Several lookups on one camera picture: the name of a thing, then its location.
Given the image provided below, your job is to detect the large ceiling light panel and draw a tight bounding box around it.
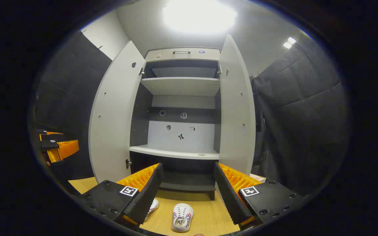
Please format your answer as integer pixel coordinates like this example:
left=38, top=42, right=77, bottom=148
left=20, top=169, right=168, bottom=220
left=163, top=0, right=237, bottom=33

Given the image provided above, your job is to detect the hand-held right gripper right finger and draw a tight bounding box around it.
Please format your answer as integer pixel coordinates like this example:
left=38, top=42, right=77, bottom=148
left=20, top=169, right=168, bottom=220
left=214, top=162, right=305, bottom=230

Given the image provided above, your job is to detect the black backdrop cloth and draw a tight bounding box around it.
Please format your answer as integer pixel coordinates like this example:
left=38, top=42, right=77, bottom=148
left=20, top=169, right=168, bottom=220
left=33, top=31, right=352, bottom=197

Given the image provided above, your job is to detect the grey cabinet door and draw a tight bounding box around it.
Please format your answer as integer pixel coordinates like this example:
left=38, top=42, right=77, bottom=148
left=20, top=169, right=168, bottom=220
left=218, top=34, right=257, bottom=177
left=88, top=40, right=147, bottom=184

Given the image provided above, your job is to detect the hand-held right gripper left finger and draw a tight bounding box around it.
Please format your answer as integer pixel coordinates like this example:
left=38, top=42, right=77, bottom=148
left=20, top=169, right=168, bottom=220
left=78, top=163, right=164, bottom=226

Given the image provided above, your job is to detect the grey shoe cabinet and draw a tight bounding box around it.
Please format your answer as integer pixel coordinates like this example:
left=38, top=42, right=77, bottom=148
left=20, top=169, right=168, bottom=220
left=128, top=47, right=223, bottom=201

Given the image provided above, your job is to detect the grey cabinet drawer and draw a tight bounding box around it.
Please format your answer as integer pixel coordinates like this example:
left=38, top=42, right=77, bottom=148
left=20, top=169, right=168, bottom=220
left=145, top=47, right=221, bottom=63

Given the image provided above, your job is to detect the white canvas shoe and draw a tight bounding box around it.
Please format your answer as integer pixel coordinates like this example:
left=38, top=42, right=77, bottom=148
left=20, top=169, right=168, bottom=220
left=171, top=203, right=194, bottom=233
left=145, top=198, right=159, bottom=223

